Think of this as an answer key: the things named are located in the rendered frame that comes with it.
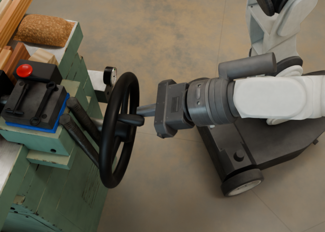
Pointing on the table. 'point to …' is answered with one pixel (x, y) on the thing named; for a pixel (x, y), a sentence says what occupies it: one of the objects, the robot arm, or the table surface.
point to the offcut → (43, 57)
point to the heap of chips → (44, 30)
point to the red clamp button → (24, 70)
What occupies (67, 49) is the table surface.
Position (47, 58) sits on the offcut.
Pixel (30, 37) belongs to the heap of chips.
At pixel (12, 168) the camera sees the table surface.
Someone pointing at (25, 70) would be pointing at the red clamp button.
